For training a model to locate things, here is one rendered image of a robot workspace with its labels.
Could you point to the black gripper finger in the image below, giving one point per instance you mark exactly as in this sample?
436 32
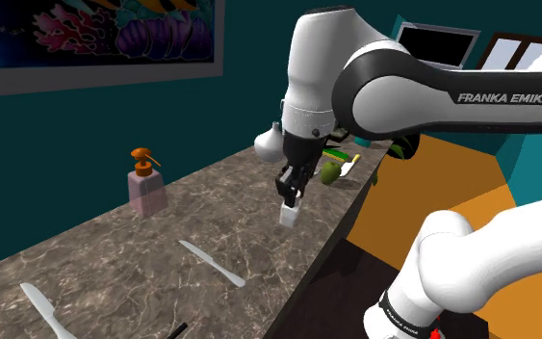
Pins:
294 193
280 184

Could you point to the white round vase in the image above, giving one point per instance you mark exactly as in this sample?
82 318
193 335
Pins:
268 144

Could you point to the brown framed window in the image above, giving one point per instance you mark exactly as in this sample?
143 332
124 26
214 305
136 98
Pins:
510 52

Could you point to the pink soap dispenser orange pump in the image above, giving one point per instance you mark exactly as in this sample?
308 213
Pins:
147 193

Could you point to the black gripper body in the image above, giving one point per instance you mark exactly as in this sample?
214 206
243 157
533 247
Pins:
302 151

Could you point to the silver table knife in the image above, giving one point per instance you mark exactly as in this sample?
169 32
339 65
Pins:
212 263
44 307

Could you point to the small white box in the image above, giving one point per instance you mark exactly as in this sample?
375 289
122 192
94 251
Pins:
289 216

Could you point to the framed coral reef picture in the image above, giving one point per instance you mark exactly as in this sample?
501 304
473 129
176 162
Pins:
92 33

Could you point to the grey framed black screen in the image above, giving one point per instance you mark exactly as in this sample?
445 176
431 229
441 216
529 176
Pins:
435 45

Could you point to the thin black stick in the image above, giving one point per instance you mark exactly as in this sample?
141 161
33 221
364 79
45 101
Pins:
177 331

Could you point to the green and yellow sponge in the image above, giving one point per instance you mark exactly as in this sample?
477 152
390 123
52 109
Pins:
335 154

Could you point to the dark robot stand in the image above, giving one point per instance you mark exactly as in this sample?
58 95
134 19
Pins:
341 300

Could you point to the green apple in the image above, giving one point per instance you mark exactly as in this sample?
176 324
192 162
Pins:
329 172

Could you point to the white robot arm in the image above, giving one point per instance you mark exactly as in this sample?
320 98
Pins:
317 70

